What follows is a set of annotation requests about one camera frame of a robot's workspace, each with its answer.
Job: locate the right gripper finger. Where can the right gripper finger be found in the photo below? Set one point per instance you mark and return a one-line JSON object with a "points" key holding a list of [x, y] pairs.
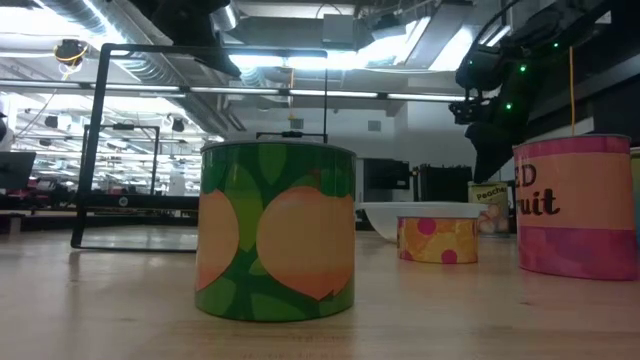
{"points": [[487, 160]]}

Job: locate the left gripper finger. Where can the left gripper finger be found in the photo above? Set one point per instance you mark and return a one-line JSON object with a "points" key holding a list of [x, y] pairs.
{"points": [[220, 62]]}

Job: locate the tall peaches can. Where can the tall peaches can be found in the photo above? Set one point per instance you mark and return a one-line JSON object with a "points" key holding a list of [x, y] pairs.
{"points": [[492, 200]]}

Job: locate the short yellow pink-dotted can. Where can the short yellow pink-dotted can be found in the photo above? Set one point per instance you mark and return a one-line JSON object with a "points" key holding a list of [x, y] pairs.
{"points": [[437, 240]]}

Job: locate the mixed fruit can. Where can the mixed fruit can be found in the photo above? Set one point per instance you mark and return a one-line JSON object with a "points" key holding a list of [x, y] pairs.
{"points": [[575, 210]]}

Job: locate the short green can orange fruit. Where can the short green can orange fruit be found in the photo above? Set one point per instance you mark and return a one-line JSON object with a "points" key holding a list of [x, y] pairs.
{"points": [[275, 240]]}

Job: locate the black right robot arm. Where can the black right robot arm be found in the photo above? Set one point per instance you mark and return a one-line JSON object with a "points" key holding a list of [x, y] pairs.
{"points": [[482, 67]]}

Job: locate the long ceiling light strip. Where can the long ceiling light strip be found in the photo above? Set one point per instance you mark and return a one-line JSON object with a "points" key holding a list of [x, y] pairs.
{"points": [[240, 90]]}

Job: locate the black cabinet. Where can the black cabinet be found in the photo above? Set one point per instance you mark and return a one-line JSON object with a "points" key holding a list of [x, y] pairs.
{"points": [[445, 184], [387, 174]]}

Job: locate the clear plastic bowl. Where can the clear plastic bowl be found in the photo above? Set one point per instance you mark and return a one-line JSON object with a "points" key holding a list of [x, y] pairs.
{"points": [[385, 220]]}

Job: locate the black monitor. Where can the black monitor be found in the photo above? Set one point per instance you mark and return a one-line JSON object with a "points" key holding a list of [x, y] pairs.
{"points": [[15, 170]]}

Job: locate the silver ventilation duct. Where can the silver ventilation duct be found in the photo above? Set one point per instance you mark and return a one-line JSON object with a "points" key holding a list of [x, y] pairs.
{"points": [[100, 15]]}

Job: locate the black aluminium table frame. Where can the black aluminium table frame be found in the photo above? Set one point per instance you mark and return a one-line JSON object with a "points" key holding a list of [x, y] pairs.
{"points": [[50, 220]]}

